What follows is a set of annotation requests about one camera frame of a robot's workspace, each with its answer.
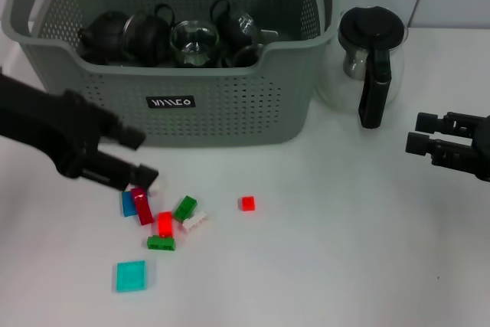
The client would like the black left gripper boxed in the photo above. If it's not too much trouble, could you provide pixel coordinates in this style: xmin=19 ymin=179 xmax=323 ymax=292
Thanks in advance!
xmin=0 ymin=72 xmax=160 ymax=192

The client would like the glass teacup black sleeve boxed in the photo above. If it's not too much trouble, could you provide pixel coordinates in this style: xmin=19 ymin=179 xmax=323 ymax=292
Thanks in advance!
xmin=169 ymin=20 xmax=221 ymax=68
xmin=122 ymin=3 xmax=177 ymax=67
xmin=224 ymin=44 xmax=265 ymax=68
xmin=209 ymin=0 xmax=260 ymax=51

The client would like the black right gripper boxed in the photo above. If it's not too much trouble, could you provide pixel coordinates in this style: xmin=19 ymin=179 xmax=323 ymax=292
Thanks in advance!
xmin=405 ymin=110 xmax=490 ymax=183

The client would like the green toy brick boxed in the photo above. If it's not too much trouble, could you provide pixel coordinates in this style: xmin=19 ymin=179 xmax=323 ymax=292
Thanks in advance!
xmin=147 ymin=234 xmax=178 ymax=252
xmin=174 ymin=195 xmax=199 ymax=223

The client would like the teal square toy plate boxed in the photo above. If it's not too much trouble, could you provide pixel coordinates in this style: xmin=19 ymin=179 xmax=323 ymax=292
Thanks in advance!
xmin=116 ymin=260 xmax=149 ymax=293

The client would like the blue toy brick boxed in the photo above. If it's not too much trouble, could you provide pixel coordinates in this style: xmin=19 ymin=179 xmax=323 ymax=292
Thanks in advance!
xmin=121 ymin=190 xmax=137 ymax=217

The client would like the glass carafe black lid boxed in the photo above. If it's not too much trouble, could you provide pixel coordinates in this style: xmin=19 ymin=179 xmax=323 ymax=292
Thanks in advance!
xmin=315 ymin=5 xmax=410 ymax=129

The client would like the black clay teapot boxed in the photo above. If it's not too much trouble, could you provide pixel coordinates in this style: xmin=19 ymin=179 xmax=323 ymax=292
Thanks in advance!
xmin=78 ymin=11 xmax=131 ymax=64

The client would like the grey perforated storage bin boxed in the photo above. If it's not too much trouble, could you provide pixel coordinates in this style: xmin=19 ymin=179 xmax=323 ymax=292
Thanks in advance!
xmin=0 ymin=0 xmax=341 ymax=148

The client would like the bright red sloped brick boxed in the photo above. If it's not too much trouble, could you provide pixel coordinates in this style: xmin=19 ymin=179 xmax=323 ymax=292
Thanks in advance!
xmin=157 ymin=211 xmax=174 ymax=238

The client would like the dark red toy brick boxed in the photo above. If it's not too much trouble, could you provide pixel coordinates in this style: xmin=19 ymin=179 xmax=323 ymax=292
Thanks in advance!
xmin=130 ymin=187 xmax=155 ymax=227

